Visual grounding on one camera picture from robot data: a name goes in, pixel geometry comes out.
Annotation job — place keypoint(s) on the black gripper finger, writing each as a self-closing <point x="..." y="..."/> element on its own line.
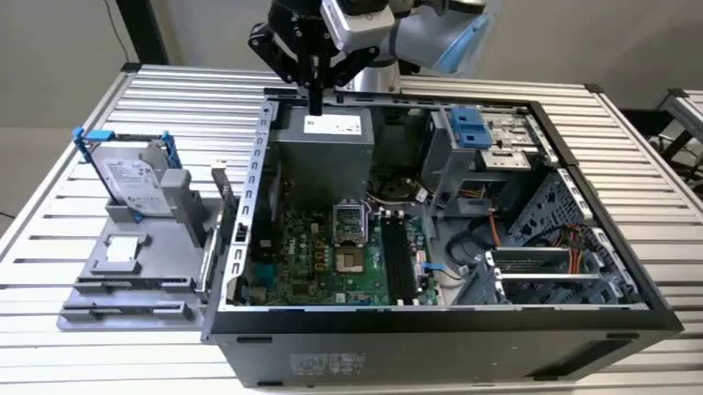
<point x="277" y="53"/>
<point x="351" y="61"/>

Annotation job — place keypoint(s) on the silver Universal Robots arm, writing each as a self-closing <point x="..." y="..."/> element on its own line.
<point x="417" y="37"/>

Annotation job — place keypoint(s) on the black RAM slot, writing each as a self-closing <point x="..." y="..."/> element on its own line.
<point x="401" y="259"/>
<point x="409" y="259"/>
<point x="395" y="259"/>
<point x="387" y="259"/>

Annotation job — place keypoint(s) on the black stand pole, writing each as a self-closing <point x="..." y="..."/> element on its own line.
<point x="144" y="33"/>

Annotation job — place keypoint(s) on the grey power supply unit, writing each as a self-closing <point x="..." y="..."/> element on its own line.
<point x="324" y="164"/>

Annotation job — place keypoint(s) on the grey metal optical drive bay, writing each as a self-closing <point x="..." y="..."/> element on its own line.
<point x="505" y="158"/>

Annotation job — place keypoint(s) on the hard disk in blue carrier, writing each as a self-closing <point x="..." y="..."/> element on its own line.
<point x="128" y="177"/>

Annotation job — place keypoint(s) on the green motherboard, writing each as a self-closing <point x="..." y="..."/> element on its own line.
<point x="307" y="255"/>

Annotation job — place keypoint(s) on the CPU socket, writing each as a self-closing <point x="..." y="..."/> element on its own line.
<point x="349" y="260"/>

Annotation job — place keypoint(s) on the grey parts rack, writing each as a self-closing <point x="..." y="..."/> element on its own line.
<point x="159" y="255"/>

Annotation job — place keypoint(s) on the silver CPU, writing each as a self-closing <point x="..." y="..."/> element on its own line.
<point x="121" y="249"/>

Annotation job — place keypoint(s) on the grey metal disk bay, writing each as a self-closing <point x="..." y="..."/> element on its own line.
<point x="548" y="276"/>

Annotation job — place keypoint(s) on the black grey PC case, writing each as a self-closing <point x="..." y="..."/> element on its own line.
<point x="384" y="362"/>

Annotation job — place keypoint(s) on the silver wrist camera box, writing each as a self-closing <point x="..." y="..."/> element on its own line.
<point x="356" y="24"/>

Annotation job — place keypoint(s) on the blue plastic drive bracket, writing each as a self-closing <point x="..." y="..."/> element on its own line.
<point x="467" y="127"/>

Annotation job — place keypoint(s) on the metal frame table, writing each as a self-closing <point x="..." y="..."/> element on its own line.
<point x="683" y="103"/>

